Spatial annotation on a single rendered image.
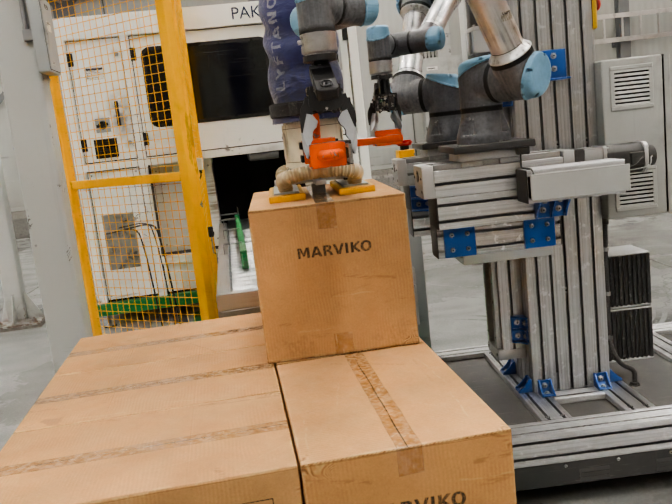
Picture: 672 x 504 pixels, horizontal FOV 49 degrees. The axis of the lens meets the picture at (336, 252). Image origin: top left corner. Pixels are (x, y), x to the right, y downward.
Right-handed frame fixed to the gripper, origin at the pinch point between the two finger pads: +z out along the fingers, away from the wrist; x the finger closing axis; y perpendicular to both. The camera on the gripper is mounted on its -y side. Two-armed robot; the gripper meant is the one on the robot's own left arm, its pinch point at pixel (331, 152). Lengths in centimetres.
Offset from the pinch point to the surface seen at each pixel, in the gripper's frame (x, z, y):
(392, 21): -186, -155, 978
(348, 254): -3.8, 27.0, 30.1
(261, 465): 21, 53, -29
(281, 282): 14.0, 32.1, 30.0
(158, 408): 45, 53, 8
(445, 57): -255, -92, 949
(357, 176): -9.4, 8.4, 42.2
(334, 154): -0.2, 0.3, -5.8
